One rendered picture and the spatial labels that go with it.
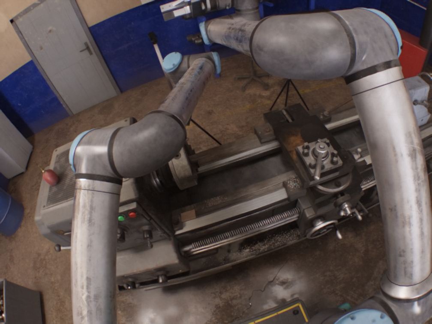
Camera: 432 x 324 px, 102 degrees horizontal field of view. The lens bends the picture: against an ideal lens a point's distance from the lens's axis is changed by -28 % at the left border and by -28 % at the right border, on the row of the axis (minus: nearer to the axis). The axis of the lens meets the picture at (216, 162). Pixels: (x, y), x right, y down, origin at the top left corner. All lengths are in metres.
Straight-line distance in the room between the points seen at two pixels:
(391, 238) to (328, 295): 1.62
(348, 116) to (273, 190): 0.84
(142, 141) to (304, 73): 0.33
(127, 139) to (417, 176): 0.55
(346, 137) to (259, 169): 0.70
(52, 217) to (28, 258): 2.31
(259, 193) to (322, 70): 1.07
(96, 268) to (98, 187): 0.18
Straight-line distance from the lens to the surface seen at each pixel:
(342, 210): 1.31
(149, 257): 1.41
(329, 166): 1.14
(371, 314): 0.56
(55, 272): 3.04
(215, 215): 1.34
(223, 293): 2.08
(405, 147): 0.44
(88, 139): 0.57
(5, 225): 3.86
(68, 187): 1.19
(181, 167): 1.14
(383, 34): 0.46
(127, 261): 1.47
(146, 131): 0.50
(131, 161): 0.50
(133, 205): 1.00
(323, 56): 0.38
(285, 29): 0.40
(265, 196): 1.35
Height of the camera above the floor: 2.04
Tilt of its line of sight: 51 degrees down
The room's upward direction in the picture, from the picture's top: 17 degrees counter-clockwise
